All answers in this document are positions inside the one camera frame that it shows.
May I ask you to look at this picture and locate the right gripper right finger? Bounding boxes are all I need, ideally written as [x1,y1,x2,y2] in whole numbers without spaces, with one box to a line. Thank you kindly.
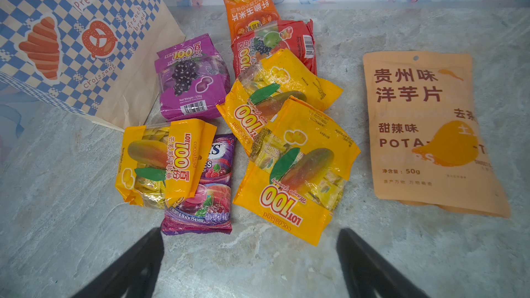
[336,228,427,297]

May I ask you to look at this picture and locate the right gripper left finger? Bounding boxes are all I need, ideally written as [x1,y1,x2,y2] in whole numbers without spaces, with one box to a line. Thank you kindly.
[74,227,164,297]

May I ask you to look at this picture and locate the yellow mango candy bag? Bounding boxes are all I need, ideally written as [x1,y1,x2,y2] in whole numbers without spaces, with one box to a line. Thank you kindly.
[115,119,218,210]
[217,50,343,155]
[234,97,361,246]

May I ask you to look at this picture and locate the purple grape candy bag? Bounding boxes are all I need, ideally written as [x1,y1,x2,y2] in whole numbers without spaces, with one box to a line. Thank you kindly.
[155,34,230,121]

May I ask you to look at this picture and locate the blue checkered paper bag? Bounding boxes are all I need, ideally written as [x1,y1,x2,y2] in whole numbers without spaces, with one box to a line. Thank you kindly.
[1,0,185,130]

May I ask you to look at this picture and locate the red fruit candy bag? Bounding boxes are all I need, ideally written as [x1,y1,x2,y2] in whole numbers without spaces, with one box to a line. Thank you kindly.
[231,20,317,76]

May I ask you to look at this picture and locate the purple Fox's candy packet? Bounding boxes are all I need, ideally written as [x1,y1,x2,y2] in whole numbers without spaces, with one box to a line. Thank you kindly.
[161,134,236,236]

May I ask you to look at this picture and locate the tan potato chips pouch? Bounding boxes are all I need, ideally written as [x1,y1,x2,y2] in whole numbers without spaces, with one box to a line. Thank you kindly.
[363,51,512,218]

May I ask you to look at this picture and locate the orange corn chips packet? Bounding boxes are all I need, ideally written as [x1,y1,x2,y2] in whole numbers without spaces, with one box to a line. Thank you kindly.
[224,0,280,42]

